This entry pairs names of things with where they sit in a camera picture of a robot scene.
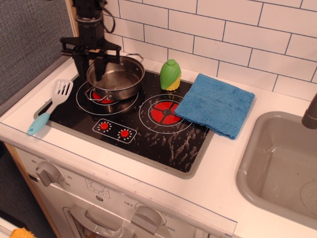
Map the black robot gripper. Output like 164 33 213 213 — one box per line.
60 17 121 82

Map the stainless steel pan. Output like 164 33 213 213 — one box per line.
87 54 145 101

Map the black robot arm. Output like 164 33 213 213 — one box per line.
60 0 121 81

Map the red left stove knob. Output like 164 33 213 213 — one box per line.
100 122 109 130

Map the red stove knob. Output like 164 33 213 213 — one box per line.
120 130 130 138
100 122 109 130

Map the green yellow toy corn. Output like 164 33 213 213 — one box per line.
160 59 181 91

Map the red right stove knob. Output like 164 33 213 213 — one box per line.
120 130 130 138

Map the black toy stovetop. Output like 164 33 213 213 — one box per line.
48 70 213 179

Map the grey timer knob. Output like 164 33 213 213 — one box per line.
36 162 61 187

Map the blue folded cloth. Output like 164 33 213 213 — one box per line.
174 73 255 140

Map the grey oven knob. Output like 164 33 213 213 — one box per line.
131 206 162 235

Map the orange object at corner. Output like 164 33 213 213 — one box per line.
9 228 35 238

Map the grey sink basin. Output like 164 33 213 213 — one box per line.
236 112 317 229

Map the grey faucet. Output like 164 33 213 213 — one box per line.
302 94 317 129

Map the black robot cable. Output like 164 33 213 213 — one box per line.
102 7 116 33

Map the white spatula blue handle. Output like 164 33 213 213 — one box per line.
27 79 73 135

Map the wooden side post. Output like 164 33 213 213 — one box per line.
65 0 79 37

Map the grey oven door handle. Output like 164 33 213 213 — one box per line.
70 205 137 238

